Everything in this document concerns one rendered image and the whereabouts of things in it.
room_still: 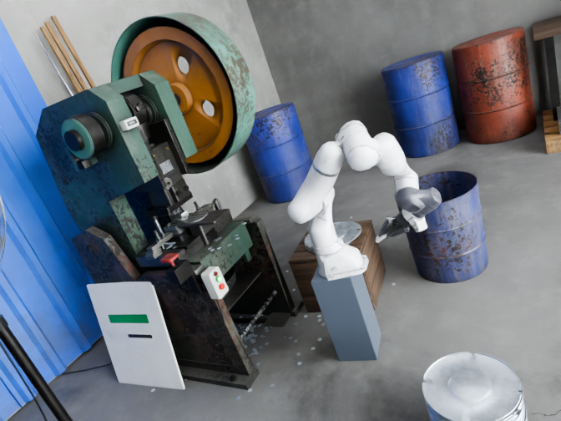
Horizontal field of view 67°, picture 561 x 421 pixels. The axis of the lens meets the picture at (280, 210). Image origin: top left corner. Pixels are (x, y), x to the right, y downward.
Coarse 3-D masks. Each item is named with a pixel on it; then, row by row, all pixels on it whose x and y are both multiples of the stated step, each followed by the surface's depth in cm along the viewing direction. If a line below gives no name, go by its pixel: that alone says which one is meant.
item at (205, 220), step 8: (192, 216) 213; (200, 216) 208; (208, 216) 206; (216, 216) 201; (184, 224) 207; (192, 224) 203; (200, 224) 200; (208, 224) 198; (192, 232) 209; (200, 232) 206; (208, 232) 209; (216, 232) 213; (208, 240) 208
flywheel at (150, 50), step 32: (160, 32) 209; (192, 32) 205; (128, 64) 228; (160, 64) 222; (192, 64) 213; (192, 96) 222; (224, 96) 209; (192, 128) 232; (224, 128) 218; (192, 160) 239
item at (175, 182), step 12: (156, 156) 199; (168, 156) 205; (168, 168) 204; (168, 180) 202; (180, 180) 207; (156, 192) 204; (168, 192) 202; (180, 192) 203; (156, 204) 208; (168, 204) 204
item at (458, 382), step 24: (456, 360) 145; (480, 360) 142; (432, 384) 139; (456, 384) 136; (480, 384) 133; (504, 384) 130; (432, 408) 131; (456, 408) 128; (480, 408) 126; (504, 408) 123
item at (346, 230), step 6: (342, 222) 243; (348, 222) 241; (354, 222) 237; (336, 228) 239; (342, 228) 236; (348, 228) 234; (354, 228) 231; (360, 228) 229; (336, 234) 231; (342, 234) 228; (348, 234) 227; (354, 234) 225; (342, 240) 223; (348, 240) 221
